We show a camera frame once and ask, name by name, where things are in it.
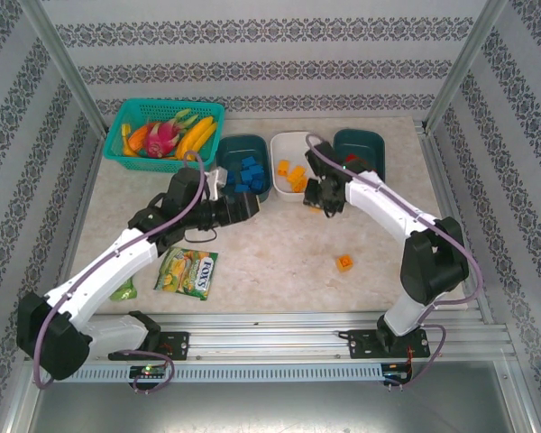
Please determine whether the white plastic bin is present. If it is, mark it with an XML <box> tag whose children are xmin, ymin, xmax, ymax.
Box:
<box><xmin>270</xmin><ymin>130</ymin><xmax>321</xmax><ymax>203</ymax></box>

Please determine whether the dark teal plastic bin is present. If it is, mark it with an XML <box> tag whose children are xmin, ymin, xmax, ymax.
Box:
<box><xmin>214</xmin><ymin>134</ymin><xmax>272</xmax><ymax>204</ymax></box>
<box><xmin>332</xmin><ymin>128</ymin><xmax>387</xmax><ymax>181</ymax></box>

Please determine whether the yellow toy banana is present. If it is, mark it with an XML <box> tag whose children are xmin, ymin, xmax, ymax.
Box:
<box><xmin>187</xmin><ymin>121</ymin><xmax>219</xmax><ymax>154</ymax></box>
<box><xmin>175</xmin><ymin>115</ymin><xmax>215</xmax><ymax>157</ymax></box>

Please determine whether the pink toy dragon fruit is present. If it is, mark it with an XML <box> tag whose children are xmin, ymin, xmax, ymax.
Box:
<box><xmin>142</xmin><ymin>107</ymin><xmax>199</xmax><ymax>159</ymax></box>

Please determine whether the green Fox's candy bag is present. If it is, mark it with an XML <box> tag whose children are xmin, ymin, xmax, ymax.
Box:
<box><xmin>152</xmin><ymin>246</ymin><xmax>220</xmax><ymax>299</ymax></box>

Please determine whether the orange toy carrot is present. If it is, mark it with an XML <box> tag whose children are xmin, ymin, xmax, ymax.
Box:
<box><xmin>126</xmin><ymin>124</ymin><xmax>151</xmax><ymax>152</ymax></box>

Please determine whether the small yellow toy fruit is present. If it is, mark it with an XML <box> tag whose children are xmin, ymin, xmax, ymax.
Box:
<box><xmin>120</xmin><ymin>123</ymin><xmax>134</xmax><ymax>157</ymax></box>

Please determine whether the teal plastic basket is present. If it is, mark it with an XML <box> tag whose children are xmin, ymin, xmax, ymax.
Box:
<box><xmin>103</xmin><ymin>97</ymin><xmax>226</xmax><ymax>175</ymax></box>

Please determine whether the small green snack packet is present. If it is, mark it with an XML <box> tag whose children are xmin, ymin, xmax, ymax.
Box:
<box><xmin>108</xmin><ymin>277</ymin><xmax>139</xmax><ymax>302</ymax></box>

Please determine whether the small circuit board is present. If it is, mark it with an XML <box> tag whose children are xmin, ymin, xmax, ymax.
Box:
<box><xmin>129</xmin><ymin>364</ymin><xmax>168</xmax><ymax>379</ymax></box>
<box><xmin>382</xmin><ymin>362</ymin><xmax>414</xmax><ymax>384</ymax></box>

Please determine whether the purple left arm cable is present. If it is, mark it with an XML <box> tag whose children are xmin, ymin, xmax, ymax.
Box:
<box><xmin>32</xmin><ymin>150</ymin><xmax>208</xmax><ymax>390</ymax></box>

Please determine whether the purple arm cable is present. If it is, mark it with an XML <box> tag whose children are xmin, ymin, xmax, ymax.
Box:
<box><xmin>32</xmin><ymin>150</ymin><xmax>208</xmax><ymax>390</ymax></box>
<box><xmin>305</xmin><ymin>133</ymin><xmax>484</xmax><ymax>317</ymax></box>

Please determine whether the thin black cable loop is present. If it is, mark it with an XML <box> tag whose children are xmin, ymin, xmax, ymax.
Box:
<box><xmin>183</xmin><ymin>227</ymin><xmax>220</xmax><ymax>244</ymax></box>

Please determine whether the aluminium side rail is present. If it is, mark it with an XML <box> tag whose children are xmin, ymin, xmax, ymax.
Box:
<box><xmin>414</xmin><ymin>119</ymin><xmax>495</xmax><ymax>326</ymax></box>

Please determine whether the aluminium mounting rail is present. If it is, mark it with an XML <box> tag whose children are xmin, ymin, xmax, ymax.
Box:
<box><xmin>89</xmin><ymin>309</ymin><xmax>510</xmax><ymax>362</ymax></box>

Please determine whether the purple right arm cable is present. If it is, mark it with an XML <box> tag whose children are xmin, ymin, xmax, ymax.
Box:
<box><xmin>305</xmin><ymin>133</ymin><xmax>484</xmax><ymax>317</ymax></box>

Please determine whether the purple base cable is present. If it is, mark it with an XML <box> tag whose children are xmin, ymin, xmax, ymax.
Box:
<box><xmin>399</xmin><ymin>325</ymin><xmax>447</xmax><ymax>389</ymax></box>
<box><xmin>124</xmin><ymin>351</ymin><xmax>176</xmax><ymax>394</ymax></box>

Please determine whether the slotted white cable duct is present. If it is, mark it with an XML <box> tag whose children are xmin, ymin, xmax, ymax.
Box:
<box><xmin>69</xmin><ymin>362</ymin><xmax>384</xmax><ymax>383</ymax></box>

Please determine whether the aluminium frame post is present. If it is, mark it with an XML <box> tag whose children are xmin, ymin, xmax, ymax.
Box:
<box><xmin>20</xmin><ymin>0</ymin><xmax>110</xmax><ymax>134</ymax></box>
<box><xmin>423</xmin><ymin>0</ymin><xmax>511</xmax><ymax>130</ymax></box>

